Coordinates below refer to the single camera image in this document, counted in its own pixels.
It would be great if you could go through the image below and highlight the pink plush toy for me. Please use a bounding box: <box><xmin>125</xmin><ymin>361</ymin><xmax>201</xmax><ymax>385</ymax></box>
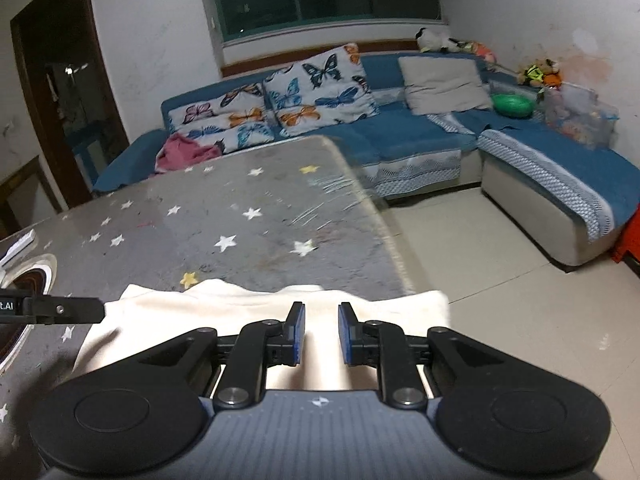
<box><xmin>469</xmin><ymin>42</ymin><xmax>499</xmax><ymax>64</ymax></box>

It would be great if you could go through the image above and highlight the butterfly print pillow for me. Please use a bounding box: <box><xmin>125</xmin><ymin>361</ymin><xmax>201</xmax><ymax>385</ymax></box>
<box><xmin>167</xmin><ymin>82</ymin><xmax>277</xmax><ymax>157</ymax></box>
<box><xmin>262</xmin><ymin>42</ymin><xmax>379</xmax><ymax>138</ymax></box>

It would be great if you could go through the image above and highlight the grey star print table mat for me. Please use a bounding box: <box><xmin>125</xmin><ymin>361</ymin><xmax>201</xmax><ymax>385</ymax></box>
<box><xmin>0</xmin><ymin>135</ymin><xmax>432</xmax><ymax>480</ymax></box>

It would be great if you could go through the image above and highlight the cream polo shirt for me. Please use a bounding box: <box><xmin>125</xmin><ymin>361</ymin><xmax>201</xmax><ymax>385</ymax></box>
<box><xmin>72</xmin><ymin>282</ymin><xmax>451</xmax><ymax>392</ymax></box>

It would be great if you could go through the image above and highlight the green bowl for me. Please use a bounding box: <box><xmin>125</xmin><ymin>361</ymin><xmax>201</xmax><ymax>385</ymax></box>
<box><xmin>489</xmin><ymin>92</ymin><xmax>535</xmax><ymax>119</ymax></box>

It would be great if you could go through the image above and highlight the pink cloth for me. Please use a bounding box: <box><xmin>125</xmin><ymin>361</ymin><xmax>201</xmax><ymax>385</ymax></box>
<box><xmin>154</xmin><ymin>133</ymin><xmax>224</xmax><ymax>176</ymax></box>

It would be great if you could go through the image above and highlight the round built-in cooktop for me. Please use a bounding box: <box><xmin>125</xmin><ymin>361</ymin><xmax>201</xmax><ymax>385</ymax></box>
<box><xmin>0</xmin><ymin>253</ymin><xmax>59</xmax><ymax>362</ymax></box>

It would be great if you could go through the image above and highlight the dark wooden door frame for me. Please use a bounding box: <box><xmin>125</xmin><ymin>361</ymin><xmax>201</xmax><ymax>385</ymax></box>
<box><xmin>9</xmin><ymin>0</ymin><xmax>132</xmax><ymax>212</ymax></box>

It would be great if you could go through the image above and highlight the white remote control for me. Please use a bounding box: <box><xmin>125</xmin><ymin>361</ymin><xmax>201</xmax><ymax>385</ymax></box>
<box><xmin>0</xmin><ymin>229</ymin><xmax>37</xmax><ymax>267</ymax></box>

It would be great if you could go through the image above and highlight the wooden cabinet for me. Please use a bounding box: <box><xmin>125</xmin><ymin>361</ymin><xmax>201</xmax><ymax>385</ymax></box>
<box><xmin>0</xmin><ymin>155</ymin><xmax>57</xmax><ymax>242</ymax></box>

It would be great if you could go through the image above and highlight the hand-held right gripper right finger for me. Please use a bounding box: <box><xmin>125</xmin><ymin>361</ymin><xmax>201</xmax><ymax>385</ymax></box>
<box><xmin>337</xmin><ymin>301</ymin><xmax>506</xmax><ymax>408</ymax></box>

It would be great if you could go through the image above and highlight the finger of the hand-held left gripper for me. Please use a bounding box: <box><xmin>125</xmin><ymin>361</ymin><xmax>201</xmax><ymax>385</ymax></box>
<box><xmin>20</xmin><ymin>295</ymin><xmax>107</xmax><ymax>326</ymax></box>

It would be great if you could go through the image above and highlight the blue framed panel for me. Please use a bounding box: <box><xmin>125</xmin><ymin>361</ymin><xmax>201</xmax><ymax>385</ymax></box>
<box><xmin>69</xmin><ymin>124</ymin><xmax>122</xmax><ymax>187</ymax></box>

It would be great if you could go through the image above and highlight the black white plush toy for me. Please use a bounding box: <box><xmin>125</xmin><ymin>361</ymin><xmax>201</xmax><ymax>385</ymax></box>
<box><xmin>414</xmin><ymin>27</ymin><xmax>462</xmax><ymax>55</ymax></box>

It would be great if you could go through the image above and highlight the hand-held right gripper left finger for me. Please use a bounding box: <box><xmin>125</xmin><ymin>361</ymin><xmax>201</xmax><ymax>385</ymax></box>
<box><xmin>137</xmin><ymin>301</ymin><xmax>306</xmax><ymax>409</ymax></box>

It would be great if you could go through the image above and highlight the clear plastic storage box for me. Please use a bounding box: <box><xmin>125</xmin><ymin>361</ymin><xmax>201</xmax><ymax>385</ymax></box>
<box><xmin>542</xmin><ymin>84</ymin><xmax>620</xmax><ymax>152</ymax></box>

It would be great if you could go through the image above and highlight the red plastic stool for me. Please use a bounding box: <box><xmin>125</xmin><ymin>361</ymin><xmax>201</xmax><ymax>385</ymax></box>
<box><xmin>611</xmin><ymin>209</ymin><xmax>640</xmax><ymax>267</ymax></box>

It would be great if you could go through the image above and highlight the blue corner sofa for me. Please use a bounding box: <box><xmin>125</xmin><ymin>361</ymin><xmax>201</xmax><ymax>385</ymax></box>
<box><xmin>91</xmin><ymin>49</ymin><xmax>640</xmax><ymax>269</ymax></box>

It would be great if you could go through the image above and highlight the grey pillow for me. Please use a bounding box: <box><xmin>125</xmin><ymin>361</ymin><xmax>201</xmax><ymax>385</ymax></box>
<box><xmin>398</xmin><ymin>54</ymin><xmax>494</xmax><ymax>114</ymax></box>

